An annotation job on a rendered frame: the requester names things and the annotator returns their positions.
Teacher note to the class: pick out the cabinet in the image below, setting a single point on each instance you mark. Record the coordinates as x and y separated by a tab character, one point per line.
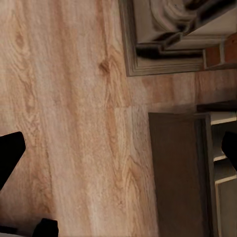
196	184

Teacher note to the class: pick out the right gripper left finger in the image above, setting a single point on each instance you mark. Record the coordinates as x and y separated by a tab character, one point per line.
12	146

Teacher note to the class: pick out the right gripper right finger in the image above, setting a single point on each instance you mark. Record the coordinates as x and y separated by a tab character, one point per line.
229	147

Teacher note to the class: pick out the wood fireplace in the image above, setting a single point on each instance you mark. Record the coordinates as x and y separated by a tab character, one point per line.
168	36

